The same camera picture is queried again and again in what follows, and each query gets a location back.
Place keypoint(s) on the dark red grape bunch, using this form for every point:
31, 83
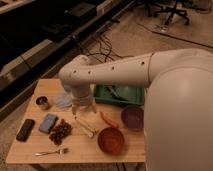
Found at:
59, 132

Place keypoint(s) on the orange carrot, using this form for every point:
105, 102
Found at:
108, 120

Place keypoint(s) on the clear plastic container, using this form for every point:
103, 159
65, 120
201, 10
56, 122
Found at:
62, 101

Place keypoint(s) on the red-brown bowl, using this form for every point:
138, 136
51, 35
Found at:
111, 141

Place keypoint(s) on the purple bowl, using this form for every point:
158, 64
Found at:
133, 118

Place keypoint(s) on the silver fork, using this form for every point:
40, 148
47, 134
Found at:
59, 151

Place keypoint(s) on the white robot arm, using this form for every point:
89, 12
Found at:
178, 109

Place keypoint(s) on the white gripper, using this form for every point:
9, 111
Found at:
81, 96

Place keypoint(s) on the black phone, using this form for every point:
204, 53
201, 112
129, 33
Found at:
25, 130

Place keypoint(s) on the blue sponge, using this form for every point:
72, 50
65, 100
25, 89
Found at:
48, 123

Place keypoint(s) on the wooden table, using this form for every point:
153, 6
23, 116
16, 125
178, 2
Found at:
82, 149

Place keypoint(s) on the small metal cup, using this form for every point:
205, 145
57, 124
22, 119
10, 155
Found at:
42, 102

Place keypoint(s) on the black office chair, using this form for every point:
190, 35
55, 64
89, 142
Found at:
171, 10

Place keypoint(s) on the green tray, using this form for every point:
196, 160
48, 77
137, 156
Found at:
119, 95

